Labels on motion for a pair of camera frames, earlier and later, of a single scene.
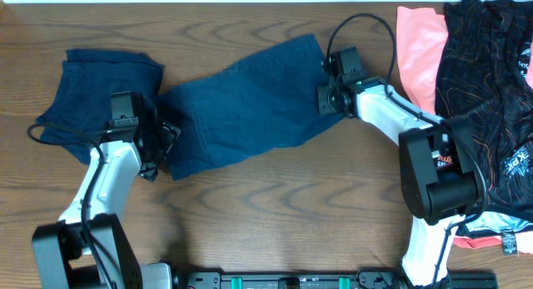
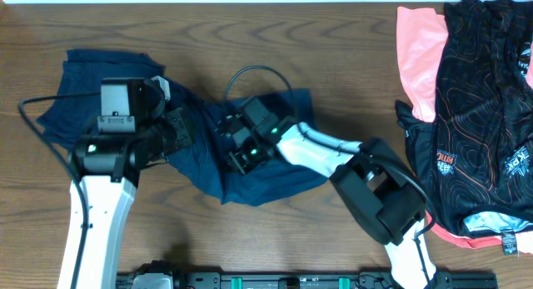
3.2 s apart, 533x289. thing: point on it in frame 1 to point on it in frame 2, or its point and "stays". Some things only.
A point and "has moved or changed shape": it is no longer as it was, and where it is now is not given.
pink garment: (422, 36) stays
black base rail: (326, 280) stays
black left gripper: (168, 134) to (181, 135)
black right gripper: (321, 101) to (236, 155)
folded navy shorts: (80, 111) stays
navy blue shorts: (262, 107) has moved or changed shape
